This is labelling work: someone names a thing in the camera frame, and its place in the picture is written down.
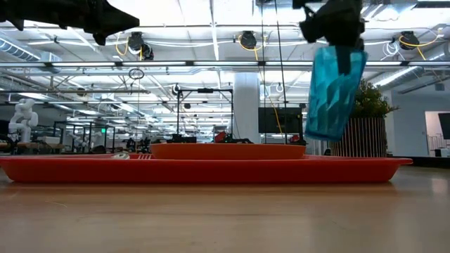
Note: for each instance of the black computer case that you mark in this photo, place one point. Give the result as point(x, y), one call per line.
point(418, 161)

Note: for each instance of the white pillar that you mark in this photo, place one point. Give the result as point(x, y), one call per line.
point(246, 105)

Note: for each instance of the black monitor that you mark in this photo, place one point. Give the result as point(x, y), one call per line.
point(292, 121)

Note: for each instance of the teal faceted plastic cup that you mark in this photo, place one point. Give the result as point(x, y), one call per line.
point(327, 105)

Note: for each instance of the green plant in ribbed pot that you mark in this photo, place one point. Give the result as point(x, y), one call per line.
point(369, 137)

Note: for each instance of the small black ceiling reel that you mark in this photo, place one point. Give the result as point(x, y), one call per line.
point(176, 89)

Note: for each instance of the black rig frame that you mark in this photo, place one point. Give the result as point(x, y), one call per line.
point(205, 90)

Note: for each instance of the orange round plate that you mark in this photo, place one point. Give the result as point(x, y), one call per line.
point(228, 152)

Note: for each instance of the dark wall screen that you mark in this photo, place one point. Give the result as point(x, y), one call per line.
point(444, 124)

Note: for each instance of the red plastic tray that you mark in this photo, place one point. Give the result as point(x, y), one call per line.
point(211, 172)

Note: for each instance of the white humanoid robot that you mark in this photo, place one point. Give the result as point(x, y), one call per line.
point(22, 119)

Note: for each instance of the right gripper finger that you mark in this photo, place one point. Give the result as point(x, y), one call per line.
point(344, 58)

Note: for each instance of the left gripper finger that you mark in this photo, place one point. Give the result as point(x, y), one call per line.
point(109, 19)

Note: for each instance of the red background object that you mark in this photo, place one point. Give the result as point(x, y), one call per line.
point(220, 137)

